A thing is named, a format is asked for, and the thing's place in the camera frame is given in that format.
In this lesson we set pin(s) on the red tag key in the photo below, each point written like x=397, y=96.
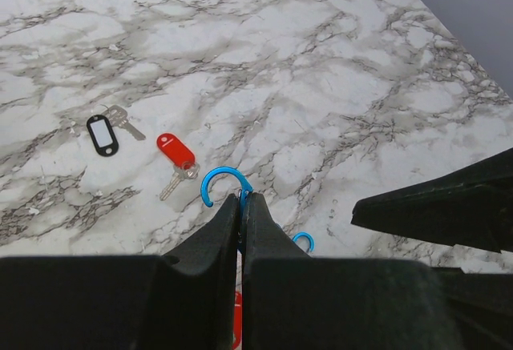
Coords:
x=183, y=160
x=237, y=321

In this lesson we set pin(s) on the red tag key near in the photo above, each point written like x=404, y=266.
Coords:
x=237, y=321

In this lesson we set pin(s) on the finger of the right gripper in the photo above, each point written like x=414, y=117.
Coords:
x=469, y=207
x=481, y=305

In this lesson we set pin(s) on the red tag key far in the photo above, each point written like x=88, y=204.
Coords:
x=183, y=160

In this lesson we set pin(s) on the black tag key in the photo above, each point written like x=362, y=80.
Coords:
x=101, y=130

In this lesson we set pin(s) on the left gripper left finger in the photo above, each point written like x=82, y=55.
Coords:
x=183, y=299

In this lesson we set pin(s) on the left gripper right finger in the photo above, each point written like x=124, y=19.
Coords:
x=294, y=301

